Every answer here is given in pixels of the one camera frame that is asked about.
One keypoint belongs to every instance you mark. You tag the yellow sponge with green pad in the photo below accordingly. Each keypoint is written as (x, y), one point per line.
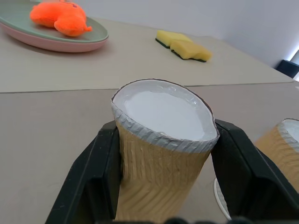
(191, 50)
(171, 37)

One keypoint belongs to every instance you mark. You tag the brown ribbed paper cup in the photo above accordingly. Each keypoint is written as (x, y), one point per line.
(161, 161)
(278, 140)

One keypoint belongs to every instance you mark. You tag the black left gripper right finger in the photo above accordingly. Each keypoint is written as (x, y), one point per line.
(252, 177)

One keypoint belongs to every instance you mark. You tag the pink plate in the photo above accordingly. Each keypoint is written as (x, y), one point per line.
(46, 44)

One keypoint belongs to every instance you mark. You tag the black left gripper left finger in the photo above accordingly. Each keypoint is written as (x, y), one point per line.
(93, 177)

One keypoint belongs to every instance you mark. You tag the green plate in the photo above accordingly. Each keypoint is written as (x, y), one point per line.
(21, 25)

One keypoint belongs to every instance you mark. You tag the orange plush toy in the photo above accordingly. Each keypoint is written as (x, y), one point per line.
(63, 17)

